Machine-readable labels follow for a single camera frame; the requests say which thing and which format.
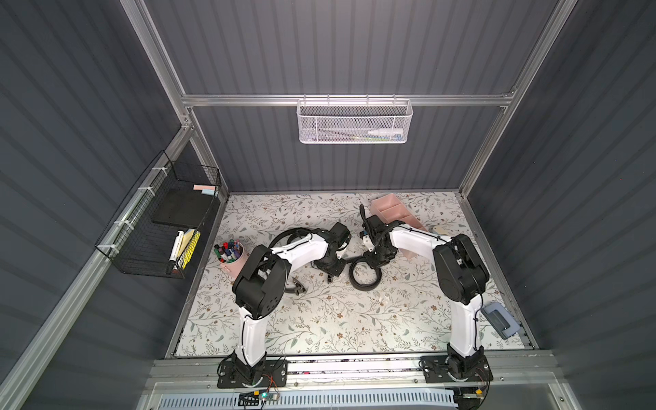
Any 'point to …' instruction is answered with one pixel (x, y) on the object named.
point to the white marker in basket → (176, 248)
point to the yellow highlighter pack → (190, 242)
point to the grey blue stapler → (500, 320)
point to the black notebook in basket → (185, 207)
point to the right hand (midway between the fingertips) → (377, 264)
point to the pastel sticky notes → (207, 190)
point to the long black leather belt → (363, 287)
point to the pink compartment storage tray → (389, 208)
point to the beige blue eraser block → (442, 230)
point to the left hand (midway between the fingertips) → (332, 270)
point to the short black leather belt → (295, 286)
